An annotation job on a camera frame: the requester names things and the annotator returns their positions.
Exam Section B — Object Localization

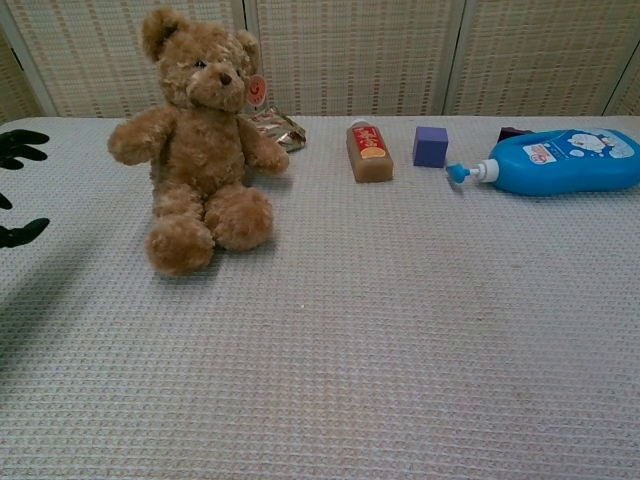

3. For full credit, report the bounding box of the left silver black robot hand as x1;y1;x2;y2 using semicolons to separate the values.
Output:
0;128;51;250

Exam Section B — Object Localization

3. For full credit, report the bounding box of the brown plush teddy bear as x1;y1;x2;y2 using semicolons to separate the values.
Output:
107;5;291;276

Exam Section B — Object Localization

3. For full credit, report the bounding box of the woven folding screen panel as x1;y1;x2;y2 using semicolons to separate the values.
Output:
444;0;640;117
0;0;249;120
602;64;640;117
244;0;469;117
0;29;44;124

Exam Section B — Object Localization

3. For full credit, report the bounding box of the shiny crumpled snack packet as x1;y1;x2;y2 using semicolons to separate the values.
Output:
238;105;307;154

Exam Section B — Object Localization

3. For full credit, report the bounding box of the brown drink bottle red label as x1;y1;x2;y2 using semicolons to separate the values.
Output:
345;118;395;184

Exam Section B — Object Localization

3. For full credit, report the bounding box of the beige waffle weave tablecloth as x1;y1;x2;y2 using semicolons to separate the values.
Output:
0;115;640;480

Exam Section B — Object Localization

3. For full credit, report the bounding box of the light purple foam cube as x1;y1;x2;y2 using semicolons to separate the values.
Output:
412;125;449;169

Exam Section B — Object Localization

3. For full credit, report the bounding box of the dark purple notched block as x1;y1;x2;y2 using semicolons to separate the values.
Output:
498;125;535;146

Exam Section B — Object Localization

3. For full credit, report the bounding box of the blue pump detergent bottle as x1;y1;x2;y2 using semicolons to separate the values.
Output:
445;128;640;197

